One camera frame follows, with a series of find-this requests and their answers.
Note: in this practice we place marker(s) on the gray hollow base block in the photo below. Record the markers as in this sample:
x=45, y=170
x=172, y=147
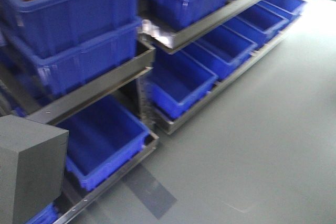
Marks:
x=32, y=167

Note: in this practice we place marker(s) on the blue target bin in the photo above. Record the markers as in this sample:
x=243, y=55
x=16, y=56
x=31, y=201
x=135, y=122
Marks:
x=102, y=138

